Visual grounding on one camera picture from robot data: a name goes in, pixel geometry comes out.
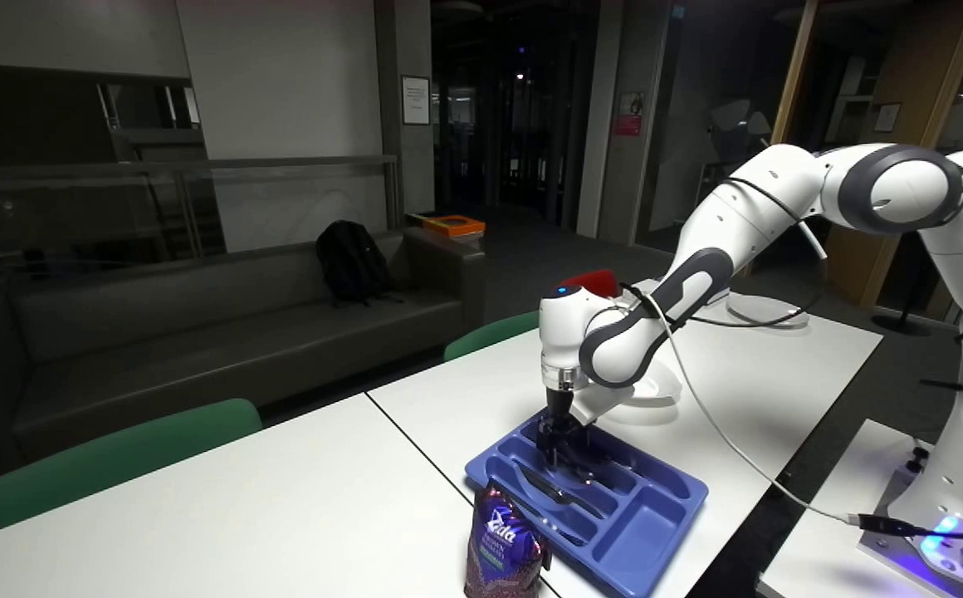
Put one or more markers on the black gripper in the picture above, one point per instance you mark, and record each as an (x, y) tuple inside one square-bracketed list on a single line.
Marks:
[(564, 418)]

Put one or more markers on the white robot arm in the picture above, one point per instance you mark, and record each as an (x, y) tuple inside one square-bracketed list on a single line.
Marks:
[(595, 348)]

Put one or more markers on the blue plastic cutlery tray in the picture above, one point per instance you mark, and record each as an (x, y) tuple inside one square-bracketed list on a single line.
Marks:
[(607, 508)]

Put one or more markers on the green chair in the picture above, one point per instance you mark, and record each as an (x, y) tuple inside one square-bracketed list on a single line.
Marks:
[(120, 456), (490, 335)]

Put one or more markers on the purple snack bag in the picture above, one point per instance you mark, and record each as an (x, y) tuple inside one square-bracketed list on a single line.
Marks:
[(507, 556)]

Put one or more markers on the red chair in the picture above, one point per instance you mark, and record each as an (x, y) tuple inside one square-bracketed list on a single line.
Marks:
[(595, 281)]

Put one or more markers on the orange box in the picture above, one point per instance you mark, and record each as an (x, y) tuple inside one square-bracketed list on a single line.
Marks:
[(449, 227)]

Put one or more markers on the black backpack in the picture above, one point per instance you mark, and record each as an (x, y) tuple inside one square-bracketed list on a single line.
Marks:
[(353, 263)]

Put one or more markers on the robot control base box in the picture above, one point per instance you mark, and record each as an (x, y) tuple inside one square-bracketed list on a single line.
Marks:
[(942, 542)]

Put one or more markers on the dark grey sofa bench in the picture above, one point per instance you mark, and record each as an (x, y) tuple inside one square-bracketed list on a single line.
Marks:
[(107, 350)]

